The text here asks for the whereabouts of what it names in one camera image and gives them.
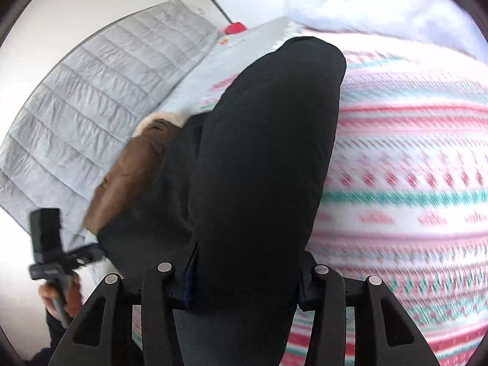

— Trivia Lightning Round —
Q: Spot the brown coat with fur collar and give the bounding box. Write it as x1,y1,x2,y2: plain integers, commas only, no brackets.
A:
83,112,191,234

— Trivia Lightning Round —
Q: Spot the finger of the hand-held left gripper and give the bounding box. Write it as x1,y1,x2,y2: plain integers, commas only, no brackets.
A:
66,243,104,268

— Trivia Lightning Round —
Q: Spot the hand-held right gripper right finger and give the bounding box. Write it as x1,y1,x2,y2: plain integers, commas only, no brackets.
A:
299,263,439,366

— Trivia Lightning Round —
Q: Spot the person's left forearm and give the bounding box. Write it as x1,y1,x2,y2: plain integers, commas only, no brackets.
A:
23,308,79,366

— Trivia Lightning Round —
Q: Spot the white fleece blanket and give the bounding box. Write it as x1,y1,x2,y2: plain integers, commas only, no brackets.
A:
286,0,488,62

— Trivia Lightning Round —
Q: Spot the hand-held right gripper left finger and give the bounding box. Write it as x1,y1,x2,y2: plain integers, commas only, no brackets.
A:
49,262,192,366

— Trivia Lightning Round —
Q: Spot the black coat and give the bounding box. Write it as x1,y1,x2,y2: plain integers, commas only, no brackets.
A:
97,36,347,366

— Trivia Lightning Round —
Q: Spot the pale blue bed sheet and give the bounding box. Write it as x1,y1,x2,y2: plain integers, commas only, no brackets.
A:
156,17,292,118

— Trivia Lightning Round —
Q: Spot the pale grey quilted blanket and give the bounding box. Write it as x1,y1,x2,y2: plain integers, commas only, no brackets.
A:
0,0,226,281

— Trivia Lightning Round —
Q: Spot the person's left hand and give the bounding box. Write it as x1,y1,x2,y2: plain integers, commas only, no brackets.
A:
38,272,84,323

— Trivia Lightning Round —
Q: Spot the pink and teal printed blanket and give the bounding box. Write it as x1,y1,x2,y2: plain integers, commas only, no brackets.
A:
131,23,488,366

